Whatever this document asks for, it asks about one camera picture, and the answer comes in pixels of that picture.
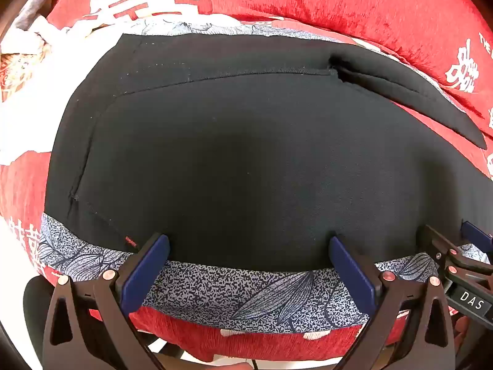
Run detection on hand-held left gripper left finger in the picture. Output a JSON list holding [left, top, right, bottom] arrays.
[[42, 232, 171, 370]]

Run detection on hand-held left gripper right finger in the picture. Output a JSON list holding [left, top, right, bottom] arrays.
[[328, 236, 460, 370]]

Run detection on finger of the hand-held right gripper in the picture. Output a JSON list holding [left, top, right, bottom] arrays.
[[461, 220, 493, 256], [419, 224, 493, 290]]

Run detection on black pants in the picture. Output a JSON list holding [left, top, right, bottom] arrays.
[[44, 33, 493, 275]]

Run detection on red and white printed blanket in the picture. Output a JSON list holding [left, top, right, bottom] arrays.
[[0, 8, 493, 364]]

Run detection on orange patterned cloth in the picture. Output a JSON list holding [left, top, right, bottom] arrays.
[[0, 44, 52, 103]]

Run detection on red printed plush pillow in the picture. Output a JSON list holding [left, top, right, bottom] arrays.
[[46, 0, 493, 139]]

